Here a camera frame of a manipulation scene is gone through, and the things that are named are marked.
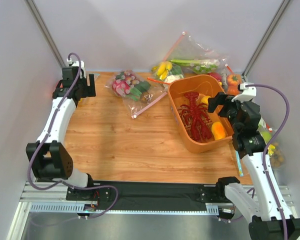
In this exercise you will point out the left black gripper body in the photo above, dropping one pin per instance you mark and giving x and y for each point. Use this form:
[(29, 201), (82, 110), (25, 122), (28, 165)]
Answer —
[(90, 85)]

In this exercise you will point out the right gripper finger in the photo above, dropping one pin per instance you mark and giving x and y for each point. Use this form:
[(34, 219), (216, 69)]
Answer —
[(225, 111), (219, 100)]

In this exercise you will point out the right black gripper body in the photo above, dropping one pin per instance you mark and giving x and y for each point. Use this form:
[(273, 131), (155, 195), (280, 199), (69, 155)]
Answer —
[(226, 105)]

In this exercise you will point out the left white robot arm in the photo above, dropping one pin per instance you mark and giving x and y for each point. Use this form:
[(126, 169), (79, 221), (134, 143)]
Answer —
[(48, 158)]

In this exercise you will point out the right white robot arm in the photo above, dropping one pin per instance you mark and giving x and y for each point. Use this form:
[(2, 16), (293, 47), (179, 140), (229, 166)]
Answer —
[(262, 185)]

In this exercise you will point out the orange pumpkin zip bag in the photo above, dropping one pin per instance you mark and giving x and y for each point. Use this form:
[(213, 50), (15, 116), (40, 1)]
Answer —
[(228, 80)]

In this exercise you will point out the green apple zip bag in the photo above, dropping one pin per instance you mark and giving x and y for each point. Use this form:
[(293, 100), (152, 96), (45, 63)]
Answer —
[(265, 130)]

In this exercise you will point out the dragon fruit zip bag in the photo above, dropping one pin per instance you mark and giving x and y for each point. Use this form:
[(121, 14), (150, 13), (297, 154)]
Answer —
[(137, 93)]

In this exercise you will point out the potato banana zip bag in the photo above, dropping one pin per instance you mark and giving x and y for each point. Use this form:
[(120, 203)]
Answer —
[(276, 158)]

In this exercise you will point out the green vegetable zip bag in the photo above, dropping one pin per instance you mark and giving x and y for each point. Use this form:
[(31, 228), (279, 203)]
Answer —
[(198, 58)]

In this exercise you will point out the banana cauliflower zip bag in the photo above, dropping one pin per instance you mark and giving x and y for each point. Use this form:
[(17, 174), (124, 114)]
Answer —
[(165, 73)]

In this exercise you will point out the yellow toy pepper in bin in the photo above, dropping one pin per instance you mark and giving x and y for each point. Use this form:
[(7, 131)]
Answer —
[(205, 100)]

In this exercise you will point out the yellow orange toy mango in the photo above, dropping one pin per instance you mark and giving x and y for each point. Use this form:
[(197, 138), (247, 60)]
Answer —
[(218, 131)]

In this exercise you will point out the red toy lobster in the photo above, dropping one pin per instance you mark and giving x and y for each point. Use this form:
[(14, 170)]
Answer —
[(194, 115)]

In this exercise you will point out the black base mat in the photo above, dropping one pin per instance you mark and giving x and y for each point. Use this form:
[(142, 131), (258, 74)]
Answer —
[(150, 196)]

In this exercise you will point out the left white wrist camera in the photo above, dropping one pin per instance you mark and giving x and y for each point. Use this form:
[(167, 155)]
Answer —
[(71, 63)]

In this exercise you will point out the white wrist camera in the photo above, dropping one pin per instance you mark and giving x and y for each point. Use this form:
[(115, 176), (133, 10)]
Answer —
[(247, 92), (71, 63)]

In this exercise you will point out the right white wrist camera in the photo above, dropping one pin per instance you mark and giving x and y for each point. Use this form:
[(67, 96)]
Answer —
[(247, 92)]

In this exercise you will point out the left aluminium post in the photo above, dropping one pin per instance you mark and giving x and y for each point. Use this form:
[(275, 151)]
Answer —
[(34, 10)]

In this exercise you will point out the aluminium post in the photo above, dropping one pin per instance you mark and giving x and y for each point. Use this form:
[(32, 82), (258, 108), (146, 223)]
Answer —
[(284, 5), (34, 10)]

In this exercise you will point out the right aluminium post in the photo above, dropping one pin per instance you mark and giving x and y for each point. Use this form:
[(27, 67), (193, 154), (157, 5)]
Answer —
[(284, 5)]

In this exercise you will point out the aluminium frame rail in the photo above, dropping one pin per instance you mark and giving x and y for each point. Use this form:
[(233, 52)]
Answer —
[(46, 198)]

